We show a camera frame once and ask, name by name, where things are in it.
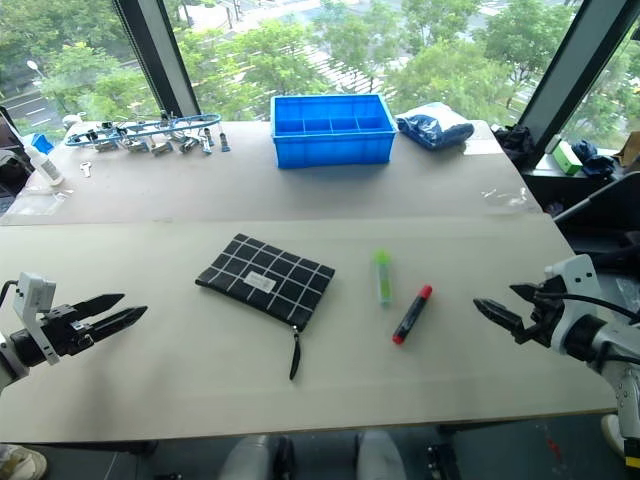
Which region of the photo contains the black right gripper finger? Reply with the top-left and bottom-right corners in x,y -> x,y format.
508,282 -> 541,303
472,298 -> 527,336

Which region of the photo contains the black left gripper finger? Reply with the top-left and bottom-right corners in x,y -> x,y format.
82,305 -> 149,346
74,292 -> 126,319

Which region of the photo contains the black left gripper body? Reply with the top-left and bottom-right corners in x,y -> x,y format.
39,302 -> 97,358

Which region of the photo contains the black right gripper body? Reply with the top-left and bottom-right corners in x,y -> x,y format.
511,276 -> 567,347

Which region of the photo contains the red and black marker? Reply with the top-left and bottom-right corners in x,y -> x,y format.
391,284 -> 434,347

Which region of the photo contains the green highlighter pen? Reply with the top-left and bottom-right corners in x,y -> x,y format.
372,248 -> 393,308

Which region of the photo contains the black grid pencil pouch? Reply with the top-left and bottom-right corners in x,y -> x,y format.
194,232 -> 337,382

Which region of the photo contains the clear plastic wrapper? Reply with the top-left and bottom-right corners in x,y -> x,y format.
480,186 -> 529,209
22,187 -> 76,207

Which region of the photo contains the green cardboard box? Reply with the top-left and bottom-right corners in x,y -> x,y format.
551,139 -> 584,177

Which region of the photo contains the white sneaker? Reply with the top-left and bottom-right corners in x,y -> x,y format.
0,443 -> 49,480

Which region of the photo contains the white squeeze bottle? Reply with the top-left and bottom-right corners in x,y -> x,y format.
22,142 -> 66,188

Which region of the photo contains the dark blue cloth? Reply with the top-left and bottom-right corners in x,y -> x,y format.
571,139 -> 617,178

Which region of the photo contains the black crumpled cloth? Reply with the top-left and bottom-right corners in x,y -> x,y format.
492,124 -> 537,167

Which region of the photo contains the small blue box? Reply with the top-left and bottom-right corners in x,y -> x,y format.
29,131 -> 56,154

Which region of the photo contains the brown cardboard piece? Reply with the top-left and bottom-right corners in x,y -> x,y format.
611,131 -> 640,167

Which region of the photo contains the blue plastic bag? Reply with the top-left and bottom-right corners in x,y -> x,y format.
394,102 -> 476,152

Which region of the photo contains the dark window pillar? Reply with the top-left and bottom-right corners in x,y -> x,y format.
516,0 -> 640,147
111,0 -> 202,120

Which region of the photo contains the blue plastic divided bin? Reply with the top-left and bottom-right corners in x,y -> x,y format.
269,93 -> 400,171

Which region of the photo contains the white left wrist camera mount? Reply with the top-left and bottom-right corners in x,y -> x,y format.
12,271 -> 59,366

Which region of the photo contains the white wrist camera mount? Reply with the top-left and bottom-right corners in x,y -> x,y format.
12,271 -> 59,366
543,253 -> 599,351

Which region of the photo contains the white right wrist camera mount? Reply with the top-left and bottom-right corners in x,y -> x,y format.
543,253 -> 599,351

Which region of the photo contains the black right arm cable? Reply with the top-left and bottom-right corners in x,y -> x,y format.
543,292 -> 640,322

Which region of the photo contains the blue looped strap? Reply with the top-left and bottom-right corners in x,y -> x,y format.
63,112 -> 224,148

